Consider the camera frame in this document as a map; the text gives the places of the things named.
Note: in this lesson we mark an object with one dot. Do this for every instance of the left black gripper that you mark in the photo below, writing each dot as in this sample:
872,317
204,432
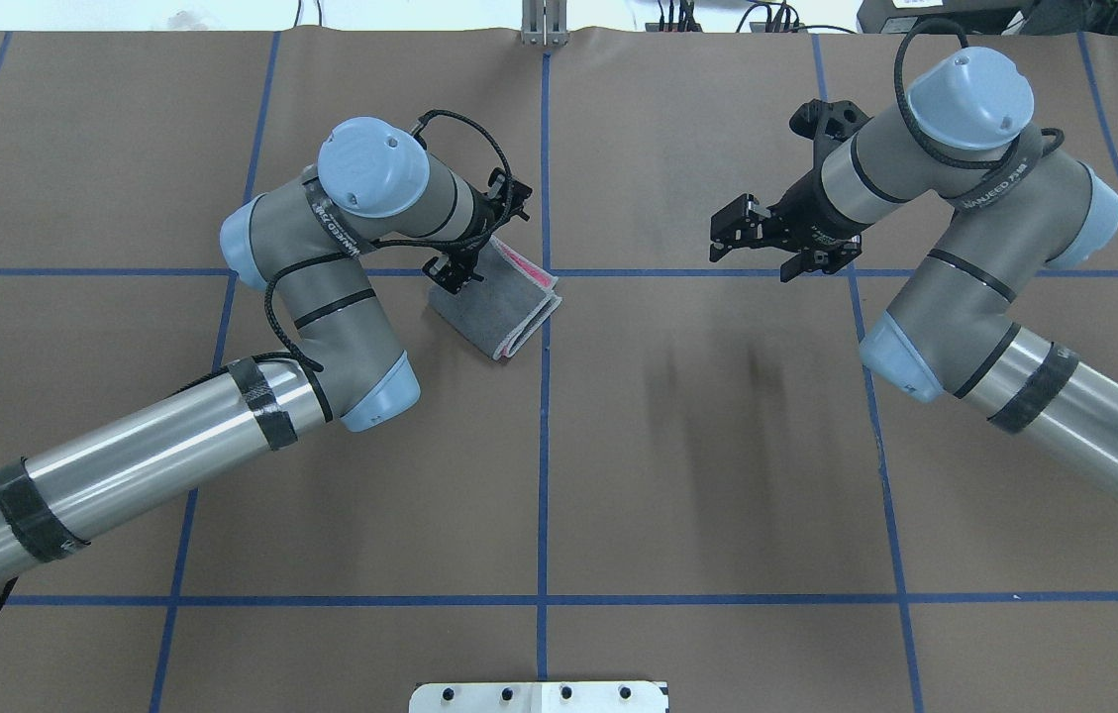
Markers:
460,262

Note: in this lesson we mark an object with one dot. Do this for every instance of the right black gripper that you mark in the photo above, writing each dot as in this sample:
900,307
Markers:
805,215

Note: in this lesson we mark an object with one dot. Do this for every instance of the pink and grey towel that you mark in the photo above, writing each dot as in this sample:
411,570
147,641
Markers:
502,311

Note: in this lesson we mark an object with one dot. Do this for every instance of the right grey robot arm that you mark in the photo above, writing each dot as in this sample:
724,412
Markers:
964,130

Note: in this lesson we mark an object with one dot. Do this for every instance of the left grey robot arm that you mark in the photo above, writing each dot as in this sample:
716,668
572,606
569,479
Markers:
372,186

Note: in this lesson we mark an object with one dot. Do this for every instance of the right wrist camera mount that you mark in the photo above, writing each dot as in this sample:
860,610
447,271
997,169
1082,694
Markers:
827,124

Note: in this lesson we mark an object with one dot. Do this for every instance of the aluminium frame post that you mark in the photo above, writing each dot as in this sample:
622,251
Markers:
544,23

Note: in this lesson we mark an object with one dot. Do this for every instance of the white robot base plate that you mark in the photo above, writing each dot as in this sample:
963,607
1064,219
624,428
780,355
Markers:
542,696

